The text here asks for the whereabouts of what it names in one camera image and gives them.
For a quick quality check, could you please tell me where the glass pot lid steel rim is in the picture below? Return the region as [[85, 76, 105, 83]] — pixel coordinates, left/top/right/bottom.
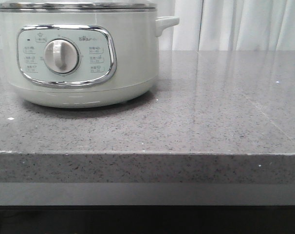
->
[[0, 0, 157, 13]]

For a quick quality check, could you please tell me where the pale green electric cooking pot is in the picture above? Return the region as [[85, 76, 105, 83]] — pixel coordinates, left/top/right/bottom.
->
[[0, 11, 179, 108]]

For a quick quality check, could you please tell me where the white curtain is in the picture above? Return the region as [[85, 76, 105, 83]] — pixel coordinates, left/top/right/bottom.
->
[[0, 0, 295, 52]]

